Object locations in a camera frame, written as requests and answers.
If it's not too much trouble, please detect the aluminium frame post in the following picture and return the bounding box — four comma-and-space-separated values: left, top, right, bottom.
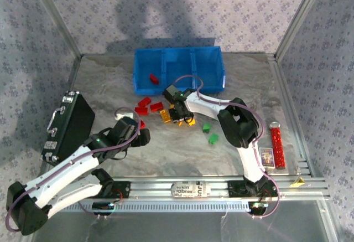
27, 0, 83, 58
275, 0, 329, 59

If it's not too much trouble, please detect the slotted cable duct strip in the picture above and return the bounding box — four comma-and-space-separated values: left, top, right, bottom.
41, 200, 266, 213

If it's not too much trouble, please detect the yellow folded paper triangle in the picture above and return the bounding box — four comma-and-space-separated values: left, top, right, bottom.
289, 177, 306, 188

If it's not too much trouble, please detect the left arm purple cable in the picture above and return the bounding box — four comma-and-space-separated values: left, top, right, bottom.
6, 106, 140, 233

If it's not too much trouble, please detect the small card box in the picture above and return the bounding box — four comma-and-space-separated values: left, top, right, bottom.
259, 147, 276, 168

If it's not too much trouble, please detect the black hard case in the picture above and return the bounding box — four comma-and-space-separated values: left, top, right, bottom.
41, 91, 96, 167

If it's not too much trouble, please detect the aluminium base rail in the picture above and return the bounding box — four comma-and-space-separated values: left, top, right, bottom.
30, 175, 331, 201

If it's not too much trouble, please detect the red glitter tube keychain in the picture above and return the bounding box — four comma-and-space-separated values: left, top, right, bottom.
270, 121, 287, 169

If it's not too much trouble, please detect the blue three-compartment plastic bin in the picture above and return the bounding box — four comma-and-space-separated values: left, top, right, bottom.
132, 45, 227, 95

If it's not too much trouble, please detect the aluminium table side rail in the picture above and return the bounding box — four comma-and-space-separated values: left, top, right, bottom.
267, 53, 315, 178

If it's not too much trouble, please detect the yellow lego plate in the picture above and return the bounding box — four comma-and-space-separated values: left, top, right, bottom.
159, 109, 173, 123

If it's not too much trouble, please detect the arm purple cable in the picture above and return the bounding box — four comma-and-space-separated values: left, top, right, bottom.
171, 75, 280, 220
6, 106, 140, 233

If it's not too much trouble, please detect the printed label sticker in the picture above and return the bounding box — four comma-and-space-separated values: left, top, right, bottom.
170, 181, 212, 199

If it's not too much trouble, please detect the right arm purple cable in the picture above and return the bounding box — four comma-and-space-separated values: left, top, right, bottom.
171, 75, 280, 220

